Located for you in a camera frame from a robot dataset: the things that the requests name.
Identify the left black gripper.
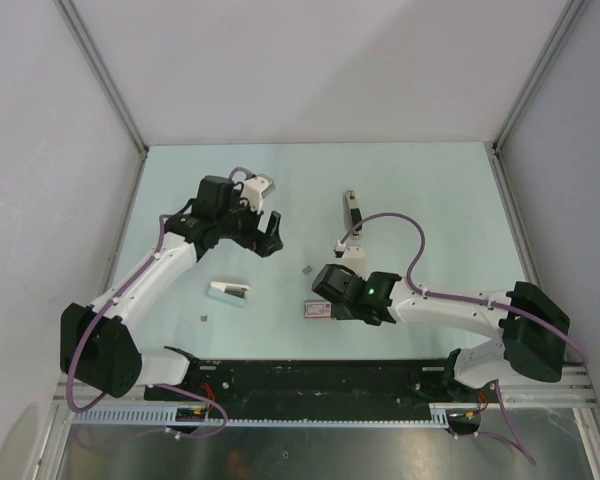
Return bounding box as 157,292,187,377
216,190,282,257

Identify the red white staple box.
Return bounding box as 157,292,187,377
304,300,332,319

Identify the light blue white stapler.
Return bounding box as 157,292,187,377
207,281,251,308

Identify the beige black stapler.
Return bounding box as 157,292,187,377
343,190,362,240

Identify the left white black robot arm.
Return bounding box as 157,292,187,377
60,174,283,400

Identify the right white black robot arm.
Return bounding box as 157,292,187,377
312,264,570,401

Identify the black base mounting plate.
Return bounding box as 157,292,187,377
144,359,497,422

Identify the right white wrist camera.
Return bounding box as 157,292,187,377
334,241,367,278

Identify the white slotted cable duct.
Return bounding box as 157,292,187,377
69,403,454,430

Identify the aluminium front rail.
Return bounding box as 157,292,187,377
52,367,598,408

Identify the left aluminium frame post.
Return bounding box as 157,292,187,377
53,0,149,160

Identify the aluminium frame post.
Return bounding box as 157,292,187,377
492,0,590,157
53,0,149,160

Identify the right aluminium frame post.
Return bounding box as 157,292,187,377
492,0,590,157

